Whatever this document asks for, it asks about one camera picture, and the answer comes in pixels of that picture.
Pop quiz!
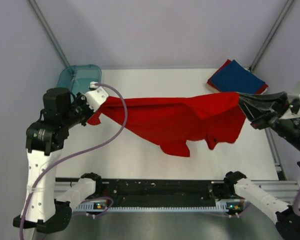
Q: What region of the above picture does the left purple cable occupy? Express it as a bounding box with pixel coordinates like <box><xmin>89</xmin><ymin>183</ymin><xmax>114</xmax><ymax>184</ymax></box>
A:
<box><xmin>19</xmin><ymin>83</ymin><xmax>128</xmax><ymax>240</ymax></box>

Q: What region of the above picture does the red t shirt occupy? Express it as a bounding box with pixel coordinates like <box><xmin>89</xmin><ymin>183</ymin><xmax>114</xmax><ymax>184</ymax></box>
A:
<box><xmin>206</xmin><ymin>59</ymin><xmax>269</xmax><ymax>95</ymax></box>
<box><xmin>88</xmin><ymin>92</ymin><xmax>246</xmax><ymax>158</ymax></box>

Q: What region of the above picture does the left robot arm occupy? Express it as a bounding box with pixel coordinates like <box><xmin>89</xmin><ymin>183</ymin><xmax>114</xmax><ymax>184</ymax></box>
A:
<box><xmin>13</xmin><ymin>87</ymin><xmax>109</xmax><ymax>234</ymax></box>

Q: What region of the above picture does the left aluminium frame post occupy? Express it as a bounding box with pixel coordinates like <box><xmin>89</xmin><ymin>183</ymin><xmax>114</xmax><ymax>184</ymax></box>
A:
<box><xmin>27</xmin><ymin>0</ymin><xmax>71</xmax><ymax>68</ymax></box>

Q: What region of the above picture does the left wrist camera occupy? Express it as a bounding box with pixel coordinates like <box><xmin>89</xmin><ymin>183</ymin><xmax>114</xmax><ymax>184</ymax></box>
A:
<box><xmin>84</xmin><ymin>81</ymin><xmax>109</xmax><ymax>112</ymax></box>

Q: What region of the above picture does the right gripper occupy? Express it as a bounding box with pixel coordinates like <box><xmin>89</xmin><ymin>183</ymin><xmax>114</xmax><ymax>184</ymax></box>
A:
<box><xmin>230</xmin><ymin>89</ymin><xmax>300</xmax><ymax>154</ymax></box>

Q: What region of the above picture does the grey cable duct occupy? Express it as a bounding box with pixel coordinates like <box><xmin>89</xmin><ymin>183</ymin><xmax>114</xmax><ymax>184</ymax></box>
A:
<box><xmin>73</xmin><ymin>199</ymin><xmax>244</xmax><ymax>215</ymax></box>

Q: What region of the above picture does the folded red t shirt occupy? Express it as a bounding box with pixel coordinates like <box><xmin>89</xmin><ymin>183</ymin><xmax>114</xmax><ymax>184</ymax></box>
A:
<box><xmin>206</xmin><ymin>59</ymin><xmax>269</xmax><ymax>95</ymax></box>

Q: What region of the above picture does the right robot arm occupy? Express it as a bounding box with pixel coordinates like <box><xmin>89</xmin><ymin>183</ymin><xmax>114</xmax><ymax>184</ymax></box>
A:
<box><xmin>223</xmin><ymin>92</ymin><xmax>300</xmax><ymax>240</ymax></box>

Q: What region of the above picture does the aluminium frame post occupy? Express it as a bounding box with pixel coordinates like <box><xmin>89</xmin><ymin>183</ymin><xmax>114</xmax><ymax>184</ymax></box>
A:
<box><xmin>248</xmin><ymin>0</ymin><xmax>296</xmax><ymax>73</ymax></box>
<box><xmin>27</xmin><ymin>0</ymin><xmax>71</xmax><ymax>68</ymax></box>

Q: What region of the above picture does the right aluminium frame post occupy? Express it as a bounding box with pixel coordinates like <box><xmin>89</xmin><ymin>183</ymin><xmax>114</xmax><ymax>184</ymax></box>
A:
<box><xmin>248</xmin><ymin>0</ymin><xmax>296</xmax><ymax>73</ymax></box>

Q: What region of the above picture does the teal plastic bin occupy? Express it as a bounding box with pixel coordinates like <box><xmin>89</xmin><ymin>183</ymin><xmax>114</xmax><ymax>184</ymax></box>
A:
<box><xmin>56</xmin><ymin>64</ymin><xmax>102</xmax><ymax>95</ymax></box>

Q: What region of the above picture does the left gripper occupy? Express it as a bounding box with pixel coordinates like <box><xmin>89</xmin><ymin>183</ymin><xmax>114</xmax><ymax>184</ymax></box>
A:
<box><xmin>61</xmin><ymin>91</ymin><xmax>98</xmax><ymax>129</ymax></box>

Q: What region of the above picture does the folded blue t shirt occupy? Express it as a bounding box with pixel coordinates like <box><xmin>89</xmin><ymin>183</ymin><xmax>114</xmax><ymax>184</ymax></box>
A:
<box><xmin>210</xmin><ymin>59</ymin><xmax>266</xmax><ymax>95</ymax></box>

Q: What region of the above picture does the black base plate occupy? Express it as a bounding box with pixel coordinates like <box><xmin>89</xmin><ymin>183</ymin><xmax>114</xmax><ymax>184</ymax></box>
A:
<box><xmin>96</xmin><ymin>179</ymin><xmax>235</xmax><ymax>207</ymax></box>

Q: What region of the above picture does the folded cream t shirt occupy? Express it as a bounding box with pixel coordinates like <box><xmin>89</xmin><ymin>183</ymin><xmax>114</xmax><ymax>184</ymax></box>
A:
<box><xmin>204</xmin><ymin>83</ymin><xmax>220</xmax><ymax>94</ymax></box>

